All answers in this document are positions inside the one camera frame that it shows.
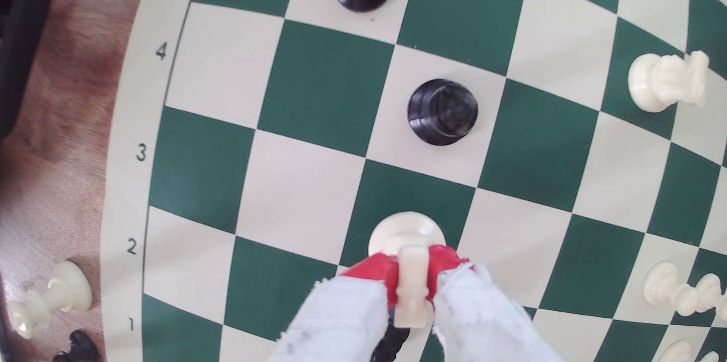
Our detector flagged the white chess pawn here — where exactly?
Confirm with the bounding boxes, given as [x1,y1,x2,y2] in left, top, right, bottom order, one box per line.
[643,261,698,313]
[696,273,727,322]
[7,260,93,340]

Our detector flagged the black chess knight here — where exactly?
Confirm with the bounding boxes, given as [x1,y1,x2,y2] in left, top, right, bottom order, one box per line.
[370,317,411,362]

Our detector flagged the white chess knight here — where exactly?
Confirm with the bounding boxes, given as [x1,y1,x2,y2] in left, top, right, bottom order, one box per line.
[368,211,446,329]

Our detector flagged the white chess rook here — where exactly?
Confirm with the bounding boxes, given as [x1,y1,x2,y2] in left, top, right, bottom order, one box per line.
[627,51,711,113]

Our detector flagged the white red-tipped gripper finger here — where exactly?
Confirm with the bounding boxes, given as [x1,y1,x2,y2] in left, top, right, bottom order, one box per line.
[429,244,563,362]
[270,254,402,362]

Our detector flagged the green white chess mat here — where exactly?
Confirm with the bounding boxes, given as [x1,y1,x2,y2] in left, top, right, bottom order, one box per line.
[99,0,727,362]

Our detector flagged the white chess bishop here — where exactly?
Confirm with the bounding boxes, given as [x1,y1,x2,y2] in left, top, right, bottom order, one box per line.
[659,339,722,362]

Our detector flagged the black stand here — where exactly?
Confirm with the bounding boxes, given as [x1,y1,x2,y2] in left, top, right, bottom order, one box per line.
[0,0,67,139]

